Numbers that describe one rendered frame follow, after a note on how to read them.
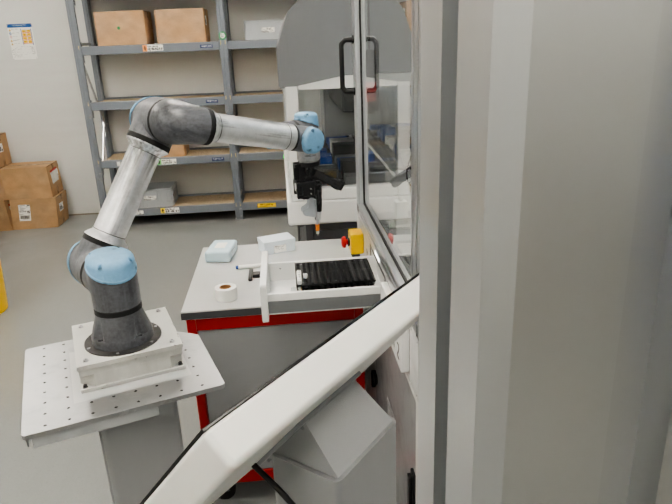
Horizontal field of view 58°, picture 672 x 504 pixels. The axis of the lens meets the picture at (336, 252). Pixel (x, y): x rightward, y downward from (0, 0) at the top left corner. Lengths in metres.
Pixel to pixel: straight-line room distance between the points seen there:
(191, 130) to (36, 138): 4.86
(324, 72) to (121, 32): 3.36
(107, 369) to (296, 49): 1.41
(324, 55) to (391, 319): 1.74
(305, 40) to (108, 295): 1.31
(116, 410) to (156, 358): 0.17
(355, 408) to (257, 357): 1.17
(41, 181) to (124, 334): 4.51
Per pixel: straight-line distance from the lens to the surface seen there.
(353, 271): 1.77
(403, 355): 1.40
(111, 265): 1.55
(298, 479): 0.86
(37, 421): 1.57
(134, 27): 5.61
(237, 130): 1.65
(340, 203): 2.55
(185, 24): 5.53
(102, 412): 1.53
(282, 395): 0.68
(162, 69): 6.01
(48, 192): 6.04
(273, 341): 2.00
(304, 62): 2.46
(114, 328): 1.60
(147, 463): 1.76
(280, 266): 1.89
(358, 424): 0.88
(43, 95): 6.31
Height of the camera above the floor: 1.55
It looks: 20 degrees down
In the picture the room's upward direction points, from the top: 2 degrees counter-clockwise
